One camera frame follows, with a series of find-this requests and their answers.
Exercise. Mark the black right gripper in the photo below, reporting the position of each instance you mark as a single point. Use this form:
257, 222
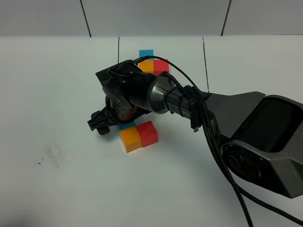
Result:
111, 115

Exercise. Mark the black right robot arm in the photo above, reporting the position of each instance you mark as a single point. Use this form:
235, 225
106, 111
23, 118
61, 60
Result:
260, 137

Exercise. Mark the orange template block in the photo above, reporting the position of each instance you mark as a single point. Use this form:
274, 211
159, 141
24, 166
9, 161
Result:
147, 66

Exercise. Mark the red template block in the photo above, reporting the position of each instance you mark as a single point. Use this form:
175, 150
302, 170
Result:
160, 66

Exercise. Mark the blue template block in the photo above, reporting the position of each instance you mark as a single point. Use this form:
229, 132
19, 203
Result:
145, 52

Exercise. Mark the white template sheet black border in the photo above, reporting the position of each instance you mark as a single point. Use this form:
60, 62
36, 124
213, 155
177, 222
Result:
186, 52

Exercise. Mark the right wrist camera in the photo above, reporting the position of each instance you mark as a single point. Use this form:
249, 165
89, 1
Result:
123, 71

